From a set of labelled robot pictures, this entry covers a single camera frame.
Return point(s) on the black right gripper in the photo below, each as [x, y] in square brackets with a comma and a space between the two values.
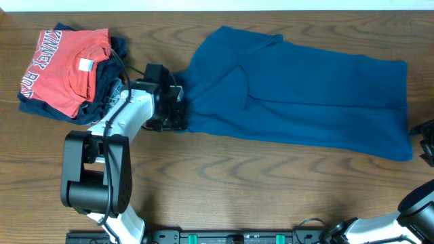
[427, 129]

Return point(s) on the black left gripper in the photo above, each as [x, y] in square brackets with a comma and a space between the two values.
[179, 123]

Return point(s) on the teal blue t-shirt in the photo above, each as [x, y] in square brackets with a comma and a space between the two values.
[260, 87]

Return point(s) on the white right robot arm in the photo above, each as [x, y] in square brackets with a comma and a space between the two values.
[411, 223]

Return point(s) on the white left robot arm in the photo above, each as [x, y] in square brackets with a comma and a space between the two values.
[97, 169]

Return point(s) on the frayed denim garment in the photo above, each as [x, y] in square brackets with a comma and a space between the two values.
[112, 94]

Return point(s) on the navy folded garment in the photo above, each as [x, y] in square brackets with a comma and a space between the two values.
[89, 112]

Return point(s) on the red folded t-shirt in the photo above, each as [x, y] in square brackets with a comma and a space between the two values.
[62, 71]

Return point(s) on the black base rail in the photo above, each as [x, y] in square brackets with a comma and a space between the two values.
[296, 236]

